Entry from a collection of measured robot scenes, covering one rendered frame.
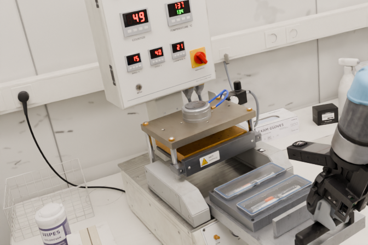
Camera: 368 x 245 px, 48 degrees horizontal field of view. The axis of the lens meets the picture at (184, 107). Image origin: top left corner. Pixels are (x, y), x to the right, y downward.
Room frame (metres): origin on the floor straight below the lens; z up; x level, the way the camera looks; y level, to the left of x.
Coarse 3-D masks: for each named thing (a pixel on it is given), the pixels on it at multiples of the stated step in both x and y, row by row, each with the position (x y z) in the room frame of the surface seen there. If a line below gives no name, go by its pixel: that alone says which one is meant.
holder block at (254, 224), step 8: (280, 176) 0.87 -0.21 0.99; (288, 176) 0.87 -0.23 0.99; (264, 184) 0.85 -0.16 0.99; (272, 184) 0.84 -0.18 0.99; (248, 192) 0.82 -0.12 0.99; (256, 192) 0.82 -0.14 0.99; (304, 192) 0.79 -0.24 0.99; (216, 200) 0.83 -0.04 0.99; (224, 200) 0.81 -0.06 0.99; (232, 200) 0.80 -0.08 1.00; (240, 200) 0.80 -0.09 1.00; (288, 200) 0.77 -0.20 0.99; (296, 200) 0.77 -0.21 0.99; (304, 200) 0.78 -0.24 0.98; (224, 208) 0.80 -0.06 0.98; (232, 208) 0.77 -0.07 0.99; (272, 208) 0.75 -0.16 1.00; (280, 208) 0.75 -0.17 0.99; (288, 208) 0.76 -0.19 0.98; (232, 216) 0.77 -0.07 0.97; (240, 216) 0.75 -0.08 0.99; (248, 216) 0.74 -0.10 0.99; (264, 216) 0.73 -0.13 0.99; (272, 216) 0.74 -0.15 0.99; (248, 224) 0.72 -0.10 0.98; (256, 224) 0.71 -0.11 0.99; (264, 224) 0.72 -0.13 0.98
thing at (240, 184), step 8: (264, 168) 0.91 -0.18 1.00; (272, 168) 0.90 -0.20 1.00; (280, 168) 0.89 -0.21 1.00; (248, 176) 0.88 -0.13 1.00; (256, 176) 0.88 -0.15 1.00; (264, 176) 0.87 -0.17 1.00; (224, 184) 0.86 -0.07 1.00; (232, 184) 0.86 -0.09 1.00; (240, 184) 0.85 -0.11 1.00; (248, 184) 0.84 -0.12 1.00; (224, 192) 0.83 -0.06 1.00; (232, 192) 0.82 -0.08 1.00
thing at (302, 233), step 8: (352, 216) 0.69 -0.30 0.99; (312, 224) 0.66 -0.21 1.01; (320, 224) 0.65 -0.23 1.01; (336, 224) 0.67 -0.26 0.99; (304, 232) 0.64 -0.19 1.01; (312, 232) 0.64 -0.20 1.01; (320, 232) 0.65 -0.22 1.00; (296, 240) 0.63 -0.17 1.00; (304, 240) 0.63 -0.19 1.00; (312, 240) 0.64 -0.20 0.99
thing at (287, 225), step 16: (304, 208) 0.72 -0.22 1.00; (224, 224) 0.79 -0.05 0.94; (240, 224) 0.75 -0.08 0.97; (272, 224) 0.73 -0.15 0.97; (288, 224) 0.70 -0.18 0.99; (304, 224) 0.71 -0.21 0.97; (352, 224) 0.69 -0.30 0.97; (256, 240) 0.69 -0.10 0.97; (272, 240) 0.68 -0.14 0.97; (288, 240) 0.67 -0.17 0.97; (320, 240) 0.66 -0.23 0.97; (336, 240) 0.67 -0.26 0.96
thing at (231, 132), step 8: (232, 128) 1.06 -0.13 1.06; (240, 128) 1.05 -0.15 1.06; (208, 136) 1.03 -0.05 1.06; (216, 136) 1.02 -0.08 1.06; (224, 136) 1.02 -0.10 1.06; (232, 136) 1.01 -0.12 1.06; (160, 144) 1.05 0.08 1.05; (192, 144) 1.00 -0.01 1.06; (200, 144) 0.99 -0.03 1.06; (208, 144) 0.98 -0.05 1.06; (216, 144) 0.98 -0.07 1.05; (168, 152) 1.02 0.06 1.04; (184, 152) 0.96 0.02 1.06; (192, 152) 0.95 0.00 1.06
